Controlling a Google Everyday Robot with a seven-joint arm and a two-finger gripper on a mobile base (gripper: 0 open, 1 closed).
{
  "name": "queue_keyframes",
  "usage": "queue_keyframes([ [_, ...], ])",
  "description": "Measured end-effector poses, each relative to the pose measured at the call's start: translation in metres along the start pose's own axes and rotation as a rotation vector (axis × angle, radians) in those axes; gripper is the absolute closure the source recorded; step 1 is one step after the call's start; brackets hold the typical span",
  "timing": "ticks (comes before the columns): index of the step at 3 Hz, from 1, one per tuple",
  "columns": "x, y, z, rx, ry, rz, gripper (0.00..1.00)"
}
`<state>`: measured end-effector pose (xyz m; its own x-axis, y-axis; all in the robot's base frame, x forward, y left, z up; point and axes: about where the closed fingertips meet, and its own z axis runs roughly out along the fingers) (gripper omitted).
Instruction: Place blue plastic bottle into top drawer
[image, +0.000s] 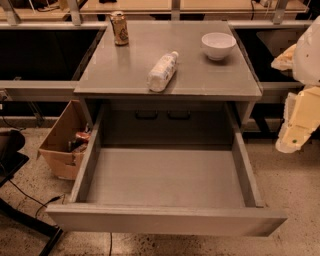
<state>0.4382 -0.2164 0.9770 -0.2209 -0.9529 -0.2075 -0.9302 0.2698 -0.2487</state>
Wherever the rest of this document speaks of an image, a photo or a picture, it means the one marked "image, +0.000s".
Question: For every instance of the grey cabinet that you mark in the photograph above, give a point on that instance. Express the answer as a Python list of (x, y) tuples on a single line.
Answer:
[(175, 84)]

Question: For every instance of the red snack bag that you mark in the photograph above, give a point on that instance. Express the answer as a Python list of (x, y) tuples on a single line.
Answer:
[(79, 142)]

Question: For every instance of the tan drink can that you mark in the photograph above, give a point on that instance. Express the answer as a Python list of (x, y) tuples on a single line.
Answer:
[(119, 26)]

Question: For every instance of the black chair base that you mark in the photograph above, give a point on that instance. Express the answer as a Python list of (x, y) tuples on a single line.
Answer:
[(11, 161)]

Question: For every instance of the open grey top drawer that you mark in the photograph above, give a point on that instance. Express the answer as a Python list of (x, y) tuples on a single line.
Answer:
[(184, 191)]

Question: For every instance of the blue plastic bottle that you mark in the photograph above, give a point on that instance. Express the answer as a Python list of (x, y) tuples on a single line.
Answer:
[(161, 74)]

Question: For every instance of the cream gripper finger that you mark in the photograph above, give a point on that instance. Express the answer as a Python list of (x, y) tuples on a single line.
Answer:
[(301, 119), (285, 60)]

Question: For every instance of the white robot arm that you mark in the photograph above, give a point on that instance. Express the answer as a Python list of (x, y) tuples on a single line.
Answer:
[(306, 58)]

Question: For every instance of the cardboard box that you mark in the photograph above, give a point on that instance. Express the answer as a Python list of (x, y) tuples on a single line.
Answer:
[(54, 148)]

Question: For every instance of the white bowl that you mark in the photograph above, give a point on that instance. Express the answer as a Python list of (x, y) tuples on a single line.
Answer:
[(217, 46)]

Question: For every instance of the left black drawer handle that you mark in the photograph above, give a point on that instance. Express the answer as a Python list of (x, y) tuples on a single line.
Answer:
[(146, 115)]

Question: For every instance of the black drawer handle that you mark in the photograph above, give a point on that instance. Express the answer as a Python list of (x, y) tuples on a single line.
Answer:
[(146, 115), (179, 115)]

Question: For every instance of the right black drawer handle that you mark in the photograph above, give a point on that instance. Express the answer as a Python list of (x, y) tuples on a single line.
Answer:
[(179, 115)]

